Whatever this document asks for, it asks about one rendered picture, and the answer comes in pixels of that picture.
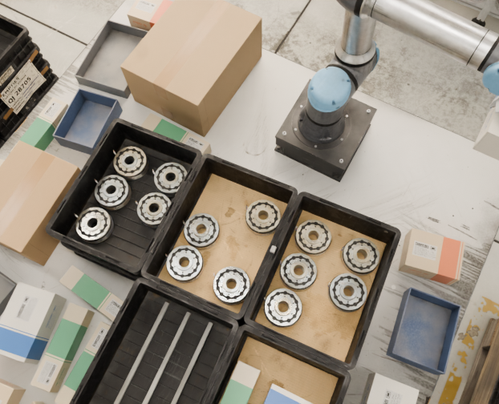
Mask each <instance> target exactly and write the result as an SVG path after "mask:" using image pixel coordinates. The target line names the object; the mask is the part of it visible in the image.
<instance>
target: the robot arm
mask: <svg viewBox="0 0 499 404"><path fill-rule="evenodd" d="M336 1H337V2H338V3H339V4H340V5H341V6H342V7H343V8H344V9H345V14H344V20H343V32H342V36H341V37H339V39H338V40H337V42H336V44H335V54H334V57H333V59H332V60H331V61H330V62H329V63H328V65H327V66H326V68H323V69H321V70H320V71H318V72H317V73H316V74H315V75H314V76H313V78H312V80H311V81H310V84H309V87H308V96H307V101H306V105H305V106H304V107H303V109H302V110H301V111H300V114H299V117H298V128H299V130H300V132H301V133H302V135H303V136H304V137H305V138H307V139H308V140H309V141H311V142H314V143H330V142H333V141H335V140H336V139H338V138H339V137H340V136H341V135H342V133H343V129H344V127H345V116H344V114H343V111H344V108H345V106H346V105H347V103H348V101H349V100H350V99H351V97H352V96H353V95H354V93H355V92H356V91H357V90H358V88H359V87H360V85H361V84H362V83H363V81H364V80H365V79H366V77H367V76H368V75H369V74H370V73H371V72H372V71H373V70H374V69H375V66H376V64H377V62H378V61H379V48H378V47H376V46H377V44H376V42H375V41H374V40H373V35H374V31H375V24H376V20H377V21H379V22H381V23H383V24H385V25H387V26H389V27H391V28H393V29H395V30H397V31H399V32H401V33H403V34H405V35H407V36H409V37H411V38H414V39H415V40H417V41H419V42H422V43H423V44H425V45H427V46H430V47H431V48H433V49H435V50H437V51H439V52H441V53H442V54H444V55H447V56H448V57H450V58H452V59H455V60H456V61H458V62H460V63H463V64H464V65H466V66H468V67H471V68H472V69H474V70H476V71H479V72H480V73H482V74H483V77H482V82H483V85H484V87H487V88H488V90H489V92H491V93H492V94H494V95H498V97H496V98H495V100H494V101H492V103H491V104H490V106H489V107H490V108H491V107H496V108H495V112H496V113H499V34H497V33H495V32H493V31H491V30H489V29H487V28H485V27H483V26H480V25H478V24H476V23H475V22H472V21H470V20H468V19H467V18H463V17H461V16H460V15H458V14H455V13H453V12H452V11H450V10H447V9H445V8H443V7H441V6H438V5H437V4H435V3H433V2H430V1H429V0H336Z"/></svg>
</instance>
